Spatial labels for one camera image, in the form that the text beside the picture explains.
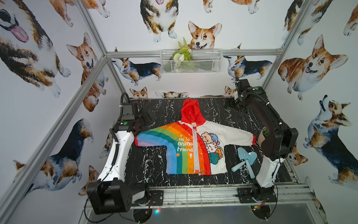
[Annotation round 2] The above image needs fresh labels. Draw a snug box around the rainbow kids hooded jacket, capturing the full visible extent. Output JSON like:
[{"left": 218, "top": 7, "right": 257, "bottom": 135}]
[{"left": 135, "top": 99, "right": 256, "bottom": 175}]

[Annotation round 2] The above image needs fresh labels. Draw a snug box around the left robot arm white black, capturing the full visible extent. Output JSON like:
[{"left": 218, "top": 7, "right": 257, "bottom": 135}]
[{"left": 86, "top": 93, "right": 151, "bottom": 215}]

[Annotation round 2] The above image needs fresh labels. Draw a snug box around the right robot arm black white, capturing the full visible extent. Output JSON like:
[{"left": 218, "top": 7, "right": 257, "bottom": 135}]
[{"left": 228, "top": 79, "right": 298, "bottom": 202}]

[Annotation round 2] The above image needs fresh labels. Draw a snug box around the beige pot green plant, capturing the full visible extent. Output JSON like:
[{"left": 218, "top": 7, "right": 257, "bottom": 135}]
[{"left": 257, "top": 127, "right": 269, "bottom": 147}]

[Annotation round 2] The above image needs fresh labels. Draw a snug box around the light blue toy shovel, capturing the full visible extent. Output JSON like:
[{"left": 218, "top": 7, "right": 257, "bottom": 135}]
[{"left": 231, "top": 147, "right": 257, "bottom": 179}]

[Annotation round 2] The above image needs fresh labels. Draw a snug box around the green fern with white flower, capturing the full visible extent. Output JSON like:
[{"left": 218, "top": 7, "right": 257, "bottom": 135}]
[{"left": 172, "top": 38, "right": 193, "bottom": 72}]

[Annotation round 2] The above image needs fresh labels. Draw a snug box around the white wire wall basket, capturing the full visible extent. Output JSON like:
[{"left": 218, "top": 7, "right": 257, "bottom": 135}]
[{"left": 160, "top": 50, "right": 223, "bottom": 74}]

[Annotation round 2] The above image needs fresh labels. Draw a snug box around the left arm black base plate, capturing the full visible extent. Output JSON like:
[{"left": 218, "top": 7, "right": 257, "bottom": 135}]
[{"left": 131, "top": 190, "right": 164, "bottom": 207}]

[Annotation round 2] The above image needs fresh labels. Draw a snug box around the aluminium front rail frame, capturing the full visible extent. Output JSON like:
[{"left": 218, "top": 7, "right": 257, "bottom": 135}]
[{"left": 83, "top": 183, "right": 315, "bottom": 211}]

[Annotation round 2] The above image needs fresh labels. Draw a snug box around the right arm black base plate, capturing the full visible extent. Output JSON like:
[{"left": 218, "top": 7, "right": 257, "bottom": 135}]
[{"left": 236, "top": 185, "right": 277, "bottom": 203}]

